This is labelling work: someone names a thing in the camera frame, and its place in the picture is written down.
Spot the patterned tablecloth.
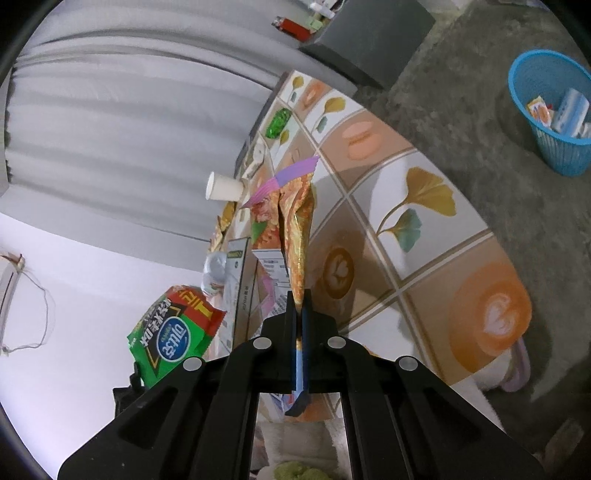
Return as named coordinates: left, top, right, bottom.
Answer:
left=203, top=69, right=534, bottom=422

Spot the red lighter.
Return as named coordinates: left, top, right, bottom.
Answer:
left=272, top=16, right=310, bottom=40

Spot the green fluffy cloth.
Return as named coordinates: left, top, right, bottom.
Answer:
left=274, top=460, right=331, bottom=480

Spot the green snack packet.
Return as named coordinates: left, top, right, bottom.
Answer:
left=264, top=108, right=292, bottom=140

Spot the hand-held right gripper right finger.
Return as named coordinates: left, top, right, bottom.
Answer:
left=299, top=290, right=542, bottom=480

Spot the dark grey cabinet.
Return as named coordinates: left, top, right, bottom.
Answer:
left=297, top=0, right=435, bottom=91

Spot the orange gold snack packet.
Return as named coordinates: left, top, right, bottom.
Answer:
left=239, top=155, right=321, bottom=315

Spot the blue plastic basket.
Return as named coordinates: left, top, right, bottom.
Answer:
left=508, top=49, right=591, bottom=177

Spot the white box with green print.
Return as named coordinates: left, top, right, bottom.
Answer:
left=223, top=235, right=260, bottom=357

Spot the thin wall cable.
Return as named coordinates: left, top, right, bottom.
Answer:
left=0, top=252, right=57, bottom=357

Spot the yellow and orange snack packet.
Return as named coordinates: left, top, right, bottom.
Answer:
left=212, top=202, right=236, bottom=253

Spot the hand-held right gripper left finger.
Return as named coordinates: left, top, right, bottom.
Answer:
left=58, top=290, right=301, bottom=480

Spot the clear plastic water bottle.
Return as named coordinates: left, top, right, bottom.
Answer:
left=201, top=251, right=230, bottom=297

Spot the green and red snack bag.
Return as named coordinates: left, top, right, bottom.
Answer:
left=127, top=285, right=227, bottom=389

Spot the white paper cup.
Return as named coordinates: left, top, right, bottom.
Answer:
left=205, top=171, right=243, bottom=202

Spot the grey curtain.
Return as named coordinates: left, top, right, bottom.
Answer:
left=4, top=0, right=320, bottom=278

